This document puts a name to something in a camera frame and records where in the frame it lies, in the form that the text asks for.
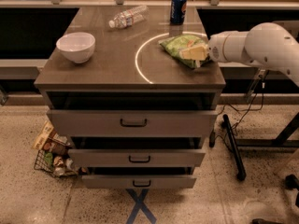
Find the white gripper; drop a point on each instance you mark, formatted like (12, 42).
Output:
(217, 48)

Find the green jalapeno chip bag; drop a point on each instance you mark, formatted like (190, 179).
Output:
(173, 45)

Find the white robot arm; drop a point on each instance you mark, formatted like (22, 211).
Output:
(266, 45)

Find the clear plastic water bottle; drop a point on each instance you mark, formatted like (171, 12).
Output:
(129, 17)

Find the blue soda can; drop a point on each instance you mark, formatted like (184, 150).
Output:
(177, 12)

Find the grey drawer cabinet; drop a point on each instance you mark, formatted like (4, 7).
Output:
(130, 71)

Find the white ceramic bowl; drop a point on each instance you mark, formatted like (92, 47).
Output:
(77, 47)

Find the top grey drawer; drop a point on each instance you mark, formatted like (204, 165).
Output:
(83, 123)

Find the grey drawer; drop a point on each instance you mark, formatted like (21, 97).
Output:
(138, 181)
(83, 123)
(136, 157)

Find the middle grey drawer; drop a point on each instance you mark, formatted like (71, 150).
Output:
(136, 157)

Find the blue tape cross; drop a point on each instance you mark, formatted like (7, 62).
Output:
(139, 199)

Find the bottom grey drawer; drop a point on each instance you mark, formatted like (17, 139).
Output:
(138, 181)

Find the black table leg frame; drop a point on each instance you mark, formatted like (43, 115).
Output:
(281, 142)

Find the wire basket with snacks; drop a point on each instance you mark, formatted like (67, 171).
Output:
(52, 153)

